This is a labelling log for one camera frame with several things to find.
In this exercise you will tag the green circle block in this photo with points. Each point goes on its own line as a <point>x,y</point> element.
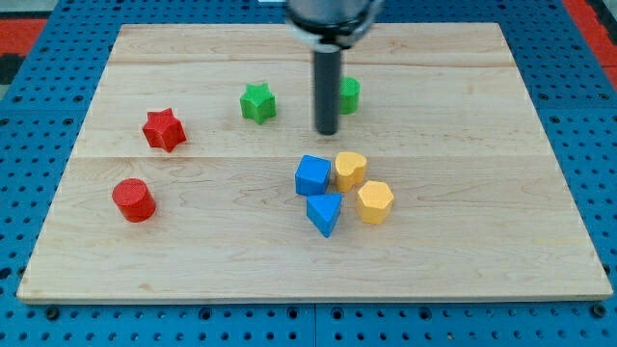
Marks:
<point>349,95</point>

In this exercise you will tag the blue cube block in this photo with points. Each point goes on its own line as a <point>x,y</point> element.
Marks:
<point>312,176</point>

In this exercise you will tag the blue triangle block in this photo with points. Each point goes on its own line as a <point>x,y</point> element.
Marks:
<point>323,211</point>

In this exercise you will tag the yellow heart block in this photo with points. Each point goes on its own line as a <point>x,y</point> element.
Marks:
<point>350,168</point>

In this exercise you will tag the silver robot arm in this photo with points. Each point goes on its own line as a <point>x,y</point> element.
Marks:
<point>329,27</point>

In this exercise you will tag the green star block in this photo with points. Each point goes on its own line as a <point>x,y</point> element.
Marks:
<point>258,103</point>

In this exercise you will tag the yellow hexagon block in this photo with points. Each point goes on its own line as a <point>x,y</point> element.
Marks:
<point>374,201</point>

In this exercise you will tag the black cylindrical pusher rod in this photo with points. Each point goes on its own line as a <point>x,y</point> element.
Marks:
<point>326,83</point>

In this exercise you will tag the wooden board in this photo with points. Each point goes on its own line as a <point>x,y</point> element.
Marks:
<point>481,210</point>

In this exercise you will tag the red circle block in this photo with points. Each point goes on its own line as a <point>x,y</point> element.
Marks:
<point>134,200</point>

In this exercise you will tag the red star block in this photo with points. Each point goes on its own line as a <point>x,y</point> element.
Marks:
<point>164,130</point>

